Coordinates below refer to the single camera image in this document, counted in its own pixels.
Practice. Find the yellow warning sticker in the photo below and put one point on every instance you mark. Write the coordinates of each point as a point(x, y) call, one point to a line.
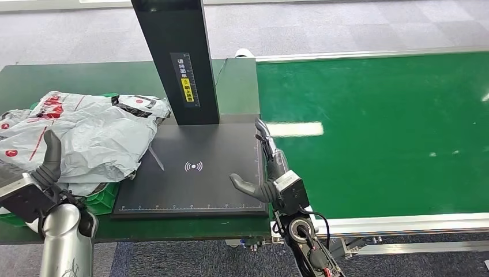
point(187, 90)

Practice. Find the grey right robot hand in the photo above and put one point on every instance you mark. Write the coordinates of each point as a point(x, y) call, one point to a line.
point(277, 164)

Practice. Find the grey courier bag black tape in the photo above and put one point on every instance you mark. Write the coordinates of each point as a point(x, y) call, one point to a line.
point(99, 137)

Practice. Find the green belt conveyor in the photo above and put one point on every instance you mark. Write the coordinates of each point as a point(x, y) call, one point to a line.
point(382, 133)

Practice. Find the black scanner base plate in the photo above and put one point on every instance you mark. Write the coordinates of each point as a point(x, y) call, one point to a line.
point(214, 183)

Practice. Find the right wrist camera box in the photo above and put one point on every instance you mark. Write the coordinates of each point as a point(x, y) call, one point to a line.
point(292, 193)

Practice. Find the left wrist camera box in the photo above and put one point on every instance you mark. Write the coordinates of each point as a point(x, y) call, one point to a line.
point(23, 198)

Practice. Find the black scanner upright column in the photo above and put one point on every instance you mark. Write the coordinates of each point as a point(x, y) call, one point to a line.
point(175, 38)

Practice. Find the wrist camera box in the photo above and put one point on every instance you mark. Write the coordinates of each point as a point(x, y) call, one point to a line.
point(23, 198)
point(292, 193)

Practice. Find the green plastic crate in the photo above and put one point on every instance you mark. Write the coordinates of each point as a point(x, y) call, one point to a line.
point(103, 202)

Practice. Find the dark green table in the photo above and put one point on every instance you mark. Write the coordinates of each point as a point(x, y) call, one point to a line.
point(237, 88)

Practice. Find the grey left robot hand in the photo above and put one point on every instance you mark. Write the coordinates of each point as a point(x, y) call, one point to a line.
point(53, 151)

